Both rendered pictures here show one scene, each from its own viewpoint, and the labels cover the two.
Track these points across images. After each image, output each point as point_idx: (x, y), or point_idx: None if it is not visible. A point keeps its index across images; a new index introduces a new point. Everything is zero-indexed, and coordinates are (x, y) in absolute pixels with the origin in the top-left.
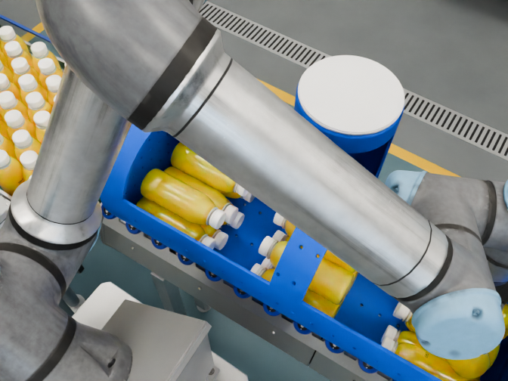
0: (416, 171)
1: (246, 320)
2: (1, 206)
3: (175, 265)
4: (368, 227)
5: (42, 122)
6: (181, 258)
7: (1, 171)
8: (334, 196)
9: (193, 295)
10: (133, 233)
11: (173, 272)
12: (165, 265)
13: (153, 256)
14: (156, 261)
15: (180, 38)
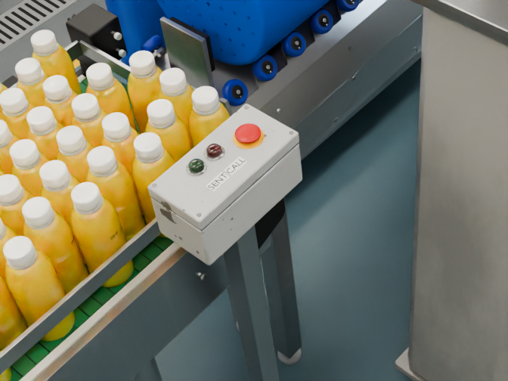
0: None
1: (394, 17)
2: (249, 113)
3: (322, 53)
4: None
5: (96, 99)
6: (323, 26)
7: (165, 155)
8: None
9: (351, 72)
10: (276, 72)
11: (323, 72)
12: (313, 76)
13: (298, 85)
14: (305, 87)
15: None
